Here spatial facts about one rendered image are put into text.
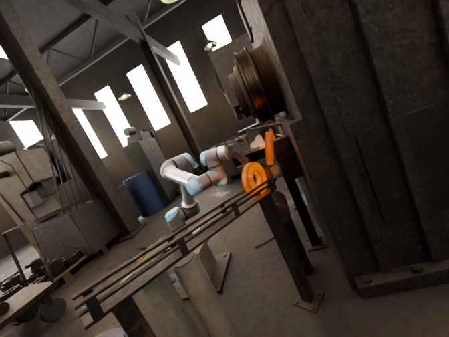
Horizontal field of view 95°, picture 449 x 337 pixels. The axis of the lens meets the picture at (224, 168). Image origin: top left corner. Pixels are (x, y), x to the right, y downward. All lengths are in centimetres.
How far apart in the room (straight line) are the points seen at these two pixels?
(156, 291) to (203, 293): 20
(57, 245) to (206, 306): 342
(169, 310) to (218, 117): 1091
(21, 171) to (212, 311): 557
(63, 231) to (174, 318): 305
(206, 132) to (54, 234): 914
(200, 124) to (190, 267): 1109
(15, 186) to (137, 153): 285
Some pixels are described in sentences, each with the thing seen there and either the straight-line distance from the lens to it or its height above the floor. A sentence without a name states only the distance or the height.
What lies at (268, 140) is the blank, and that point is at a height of 84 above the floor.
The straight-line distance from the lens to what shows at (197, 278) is 102.
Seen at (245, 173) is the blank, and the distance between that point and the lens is 89.
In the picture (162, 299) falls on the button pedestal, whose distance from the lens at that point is 110.
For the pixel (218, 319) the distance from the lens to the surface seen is 115.
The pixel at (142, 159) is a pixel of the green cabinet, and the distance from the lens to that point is 473.
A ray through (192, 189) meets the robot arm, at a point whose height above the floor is 77.
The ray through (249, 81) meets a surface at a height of 114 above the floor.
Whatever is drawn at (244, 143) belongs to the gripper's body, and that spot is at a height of 87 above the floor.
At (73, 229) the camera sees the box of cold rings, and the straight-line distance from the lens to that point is 383.
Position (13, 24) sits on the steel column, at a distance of 470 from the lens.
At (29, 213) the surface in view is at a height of 110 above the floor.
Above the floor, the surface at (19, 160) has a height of 220.
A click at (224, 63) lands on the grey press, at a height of 202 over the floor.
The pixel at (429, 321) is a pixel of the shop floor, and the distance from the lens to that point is 123.
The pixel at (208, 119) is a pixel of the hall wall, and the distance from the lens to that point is 1174.
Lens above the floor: 96
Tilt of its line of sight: 10 degrees down
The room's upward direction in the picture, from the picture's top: 25 degrees counter-clockwise
